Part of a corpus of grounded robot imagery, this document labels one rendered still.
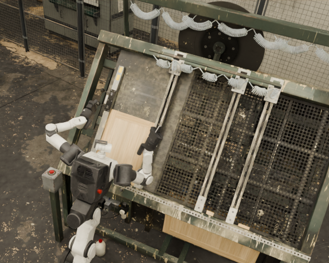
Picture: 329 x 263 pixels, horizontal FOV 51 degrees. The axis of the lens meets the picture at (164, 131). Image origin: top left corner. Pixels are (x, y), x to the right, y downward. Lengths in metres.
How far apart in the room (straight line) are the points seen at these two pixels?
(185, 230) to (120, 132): 1.12
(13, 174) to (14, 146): 0.53
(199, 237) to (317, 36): 2.01
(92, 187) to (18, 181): 2.06
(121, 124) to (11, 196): 1.74
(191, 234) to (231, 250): 0.39
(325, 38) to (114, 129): 1.87
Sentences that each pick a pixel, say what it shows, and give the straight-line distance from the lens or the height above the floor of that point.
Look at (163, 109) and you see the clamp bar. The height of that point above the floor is 1.45.
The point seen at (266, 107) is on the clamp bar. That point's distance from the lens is 2.79.
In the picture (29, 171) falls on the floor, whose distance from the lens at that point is 4.47.
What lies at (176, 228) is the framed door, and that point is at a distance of 3.38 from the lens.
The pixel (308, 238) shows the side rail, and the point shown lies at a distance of 2.89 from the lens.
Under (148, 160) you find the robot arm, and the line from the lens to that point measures 2.52.
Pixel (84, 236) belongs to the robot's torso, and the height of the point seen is 0.75.
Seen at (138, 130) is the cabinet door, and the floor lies 1.26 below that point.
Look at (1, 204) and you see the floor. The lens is 4.17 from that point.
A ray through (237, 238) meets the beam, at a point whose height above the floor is 0.84.
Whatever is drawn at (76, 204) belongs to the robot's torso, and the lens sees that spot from 2.59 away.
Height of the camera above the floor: 3.04
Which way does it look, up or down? 37 degrees down
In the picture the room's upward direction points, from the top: 8 degrees clockwise
